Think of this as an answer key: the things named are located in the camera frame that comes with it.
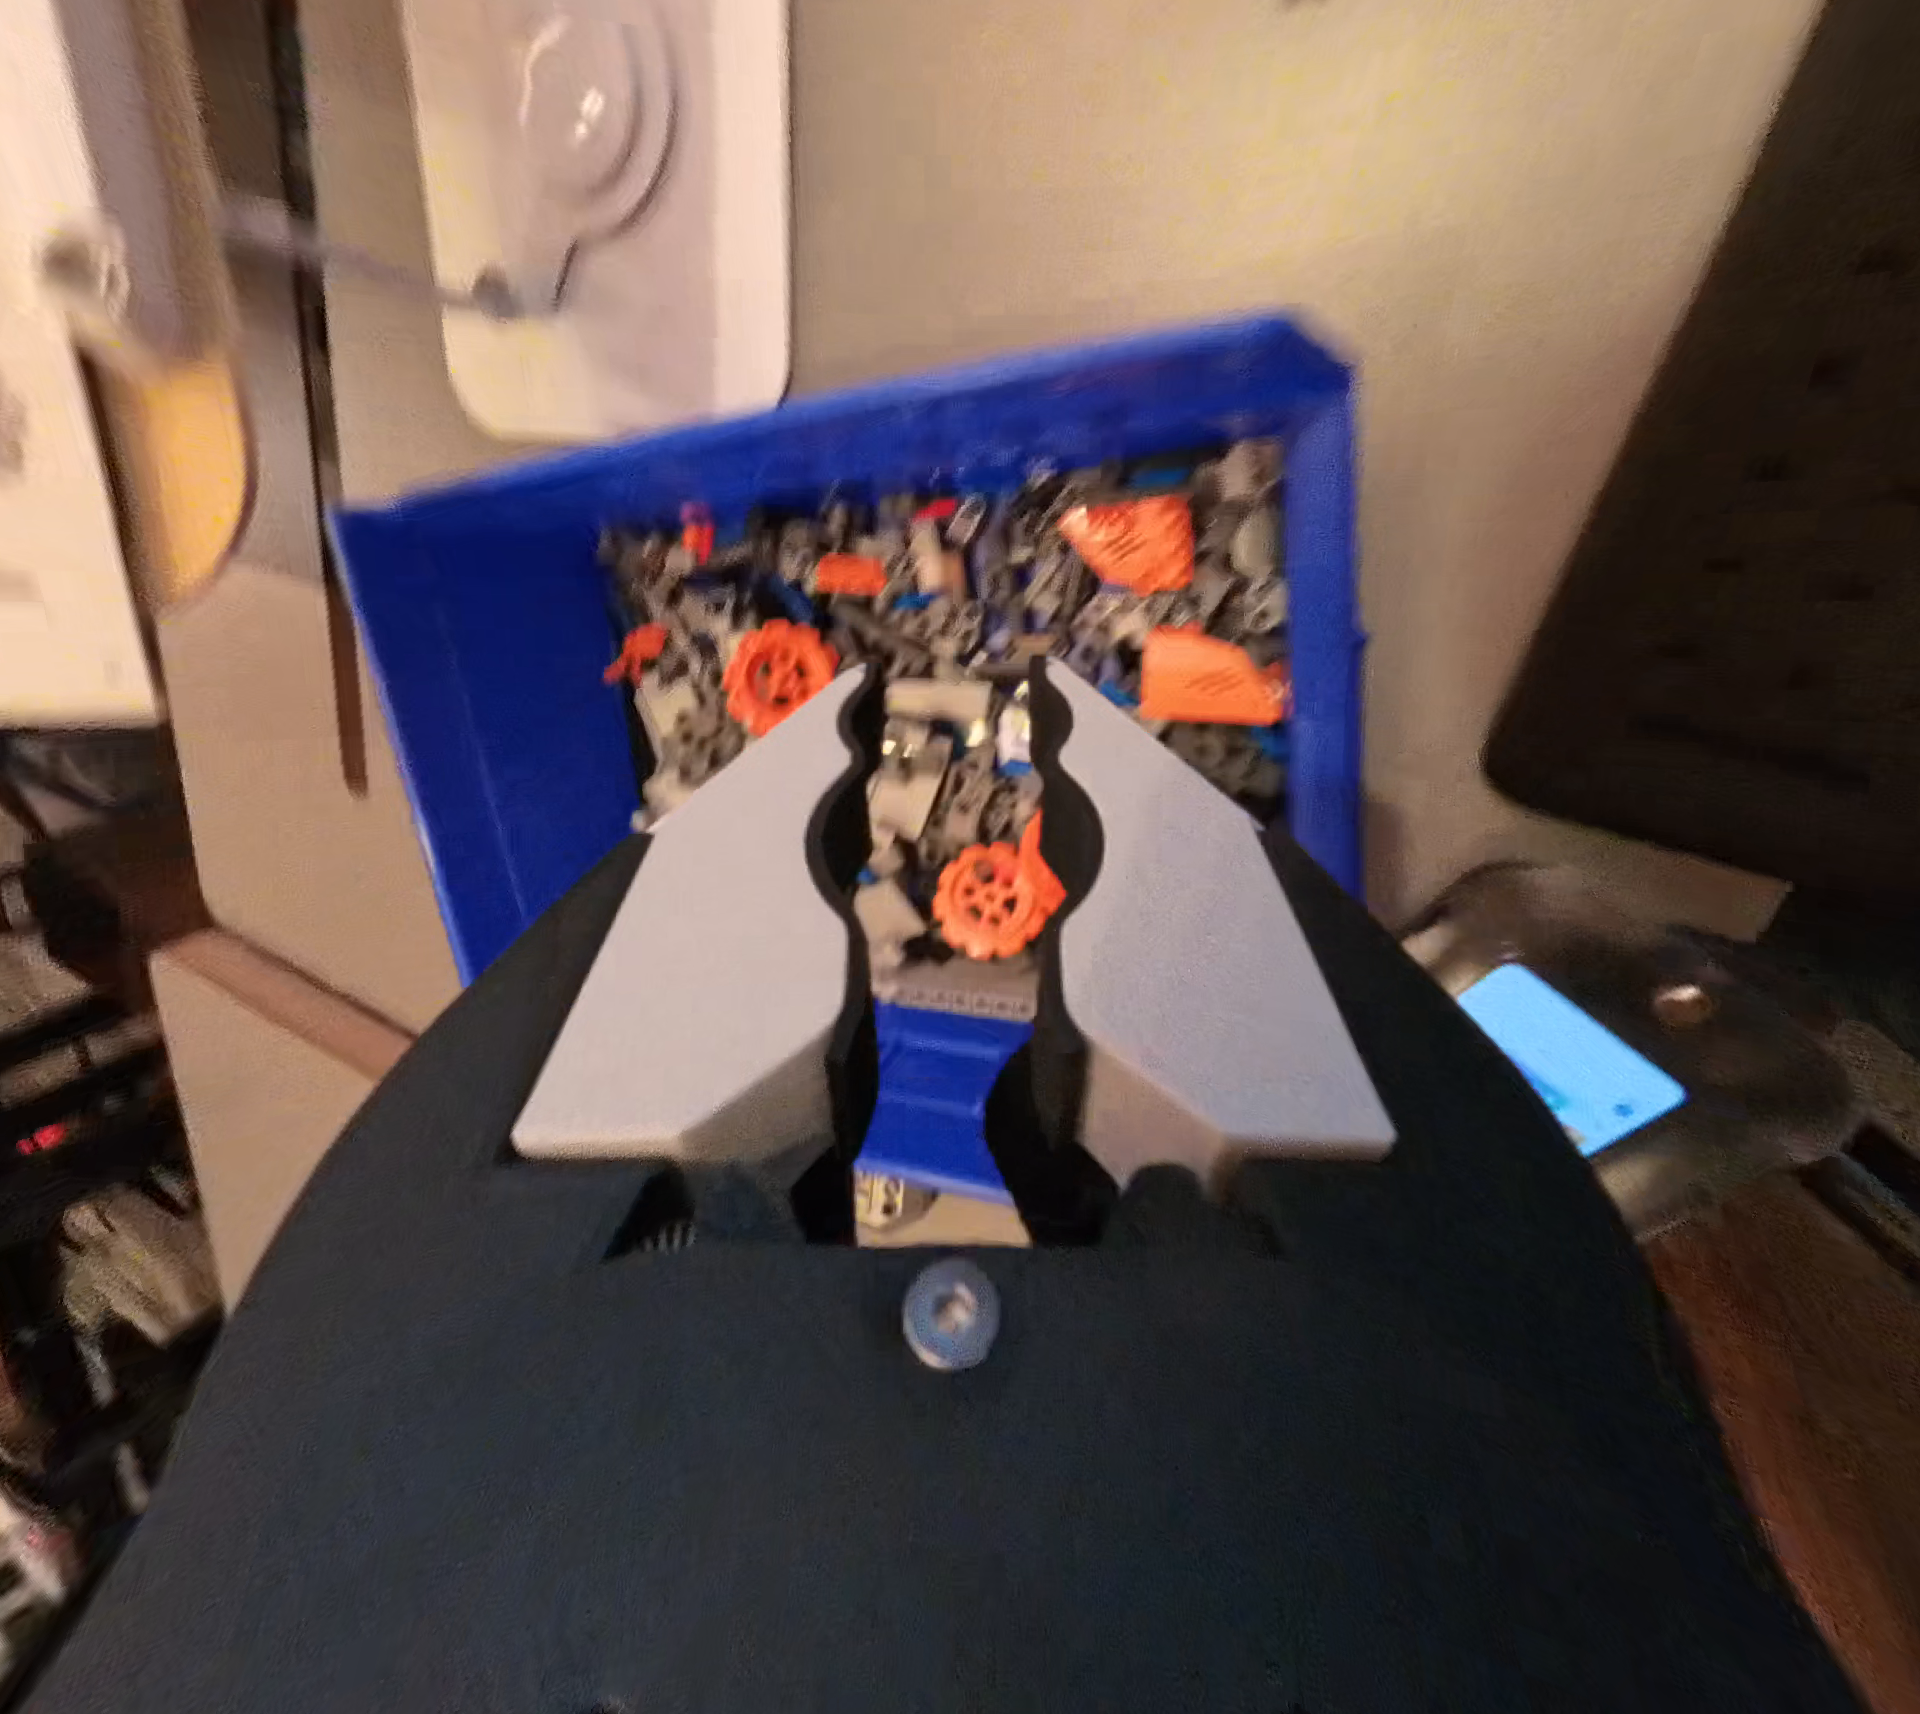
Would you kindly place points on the blue tagged parts bin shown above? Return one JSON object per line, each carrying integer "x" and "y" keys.
{"x": 495, "y": 665}

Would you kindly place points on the metal clamp plate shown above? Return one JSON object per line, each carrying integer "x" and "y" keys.
{"x": 1724, "y": 1009}

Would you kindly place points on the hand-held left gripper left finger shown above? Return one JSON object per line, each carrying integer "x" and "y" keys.
{"x": 690, "y": 995}

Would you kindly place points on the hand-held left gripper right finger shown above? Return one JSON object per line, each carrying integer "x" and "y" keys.
{"x": 1215, "y": 995}

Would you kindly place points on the pile of building-block parts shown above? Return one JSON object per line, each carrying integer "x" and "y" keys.
{"x": 961, "y": 605}

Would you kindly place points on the black perforated board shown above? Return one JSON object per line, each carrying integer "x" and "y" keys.
{"x": 1770, "y": 544}

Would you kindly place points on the white wooden book stand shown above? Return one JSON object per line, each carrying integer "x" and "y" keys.
{"x": 600, "y": 18}

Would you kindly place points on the wooden slatted panel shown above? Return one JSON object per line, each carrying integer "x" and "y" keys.
{"x": 1801, "y": 1445}

